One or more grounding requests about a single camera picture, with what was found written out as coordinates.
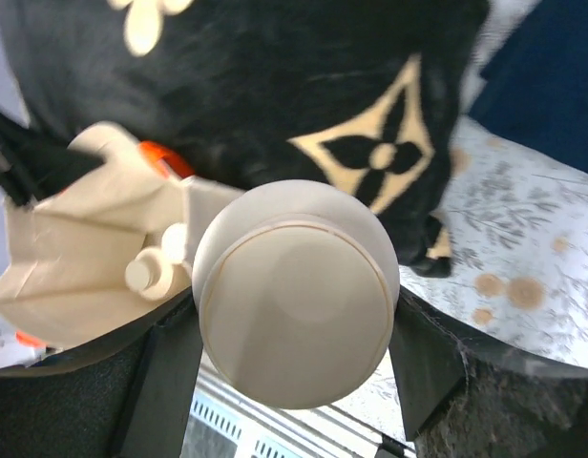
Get beige canvas bag orange handles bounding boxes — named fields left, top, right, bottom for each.
left=0, top=122, right=240, bottom=349

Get floral patterned table mat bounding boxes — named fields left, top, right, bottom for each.
left=333, top=118, right=588, bottom=453

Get beige bottle tall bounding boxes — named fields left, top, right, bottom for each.
left=124, top=247, right=191, bottom=303

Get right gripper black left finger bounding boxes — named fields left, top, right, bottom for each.
left=0, top=292, right=202, bottom=457

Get beige bottle wide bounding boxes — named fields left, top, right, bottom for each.
left=160, top=222, right=190, bottom=267

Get black floral pillow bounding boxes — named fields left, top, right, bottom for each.
left=0, top=1, right=490, bottom=278

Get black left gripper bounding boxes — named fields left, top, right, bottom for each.
left=0, top=111, right=105, bottom=207

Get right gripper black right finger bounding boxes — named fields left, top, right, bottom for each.
left=389, top=288, right=588, bottom=457

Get folded blue denim cloth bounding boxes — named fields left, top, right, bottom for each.
left=469, top=0, right=588, bottom=174

